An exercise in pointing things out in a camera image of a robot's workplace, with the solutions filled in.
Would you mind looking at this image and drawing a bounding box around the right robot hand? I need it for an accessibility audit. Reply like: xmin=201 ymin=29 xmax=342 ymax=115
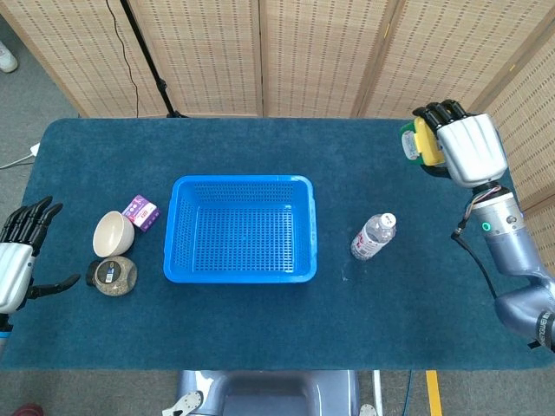
xmin=412 ymin=99 xmax=509 ymax=189

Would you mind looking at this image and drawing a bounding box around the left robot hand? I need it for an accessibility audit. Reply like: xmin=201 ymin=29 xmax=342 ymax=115
xmin=0 ymin=196 xmax=82 ymax=315

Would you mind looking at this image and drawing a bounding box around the green container yellow lid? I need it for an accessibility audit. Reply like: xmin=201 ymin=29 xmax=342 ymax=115
xmin=399 ymin=115 xmax=447 ymax=167

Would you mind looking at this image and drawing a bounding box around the round dark lidded jar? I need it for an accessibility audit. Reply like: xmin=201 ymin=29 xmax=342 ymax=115
xmin=85 ymin=256 xmax=139 ymax=297

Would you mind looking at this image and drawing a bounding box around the beige bowl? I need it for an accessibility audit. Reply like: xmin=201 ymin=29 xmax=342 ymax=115
xmin=92 ymin=210 xmax=136 ymax=258

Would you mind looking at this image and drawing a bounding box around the clear plastic water bottle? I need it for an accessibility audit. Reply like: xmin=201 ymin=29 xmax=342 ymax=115
xmin=350 ymin=212 xmax=397 ymax=261

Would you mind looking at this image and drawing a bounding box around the purple carton box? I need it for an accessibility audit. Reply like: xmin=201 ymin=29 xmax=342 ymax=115
xmin=121 ymin=194 xmax=160 ymax=234

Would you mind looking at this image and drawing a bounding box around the teal table cloth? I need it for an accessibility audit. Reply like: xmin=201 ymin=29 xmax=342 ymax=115
xmin=0 ymin=117 xmax=555 ymax=373

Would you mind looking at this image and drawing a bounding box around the bamboo folding screen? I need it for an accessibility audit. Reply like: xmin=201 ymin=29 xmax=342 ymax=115
xmin=0 ymin=0 xmax=555 ymax=278

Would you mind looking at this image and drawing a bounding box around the white shoe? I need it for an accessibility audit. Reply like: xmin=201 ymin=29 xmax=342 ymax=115
xmin=0 ymin=41 xmax=19 ymax=74

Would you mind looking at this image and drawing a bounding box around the blue perforated plastic basket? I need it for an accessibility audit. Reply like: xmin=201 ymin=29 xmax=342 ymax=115
xmin=163 ymin=174 xmax=317 ymax=285

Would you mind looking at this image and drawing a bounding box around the black tripod stand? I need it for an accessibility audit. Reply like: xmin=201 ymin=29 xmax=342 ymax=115
xmin=119 ymin=0 xmax=190 ymax=119

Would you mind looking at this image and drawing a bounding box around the yellow floor tape strip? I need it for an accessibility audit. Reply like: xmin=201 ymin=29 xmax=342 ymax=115
xmin=425 ymin=370 xmax=443 ymax=416

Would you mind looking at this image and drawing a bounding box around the grey-blue robot torso base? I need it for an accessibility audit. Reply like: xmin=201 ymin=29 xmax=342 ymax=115
xmin=175 ymin=369 xmax=361 ymax=416

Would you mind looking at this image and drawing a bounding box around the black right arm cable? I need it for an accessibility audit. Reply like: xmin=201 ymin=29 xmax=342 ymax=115
xmin=450 ymin=220 xmax=500 ymax=301

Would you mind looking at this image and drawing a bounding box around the white power adapter with cord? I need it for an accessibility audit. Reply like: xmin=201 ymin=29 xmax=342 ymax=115
xmin=0 ymin=142 xmax=42 ymax=170

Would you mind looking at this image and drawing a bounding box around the thin black hanging cable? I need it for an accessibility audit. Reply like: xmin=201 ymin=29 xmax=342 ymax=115
xmin=105 ymin=0 xmax=140 ymax=119

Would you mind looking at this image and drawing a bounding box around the blue floor cable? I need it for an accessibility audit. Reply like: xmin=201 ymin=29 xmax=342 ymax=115
xmin=401 ymin=371 xmax=413 ymax=416

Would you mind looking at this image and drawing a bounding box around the white slim post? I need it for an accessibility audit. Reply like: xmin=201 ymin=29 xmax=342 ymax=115
xmin=372 ymin=370 xmax=385 ymax=416

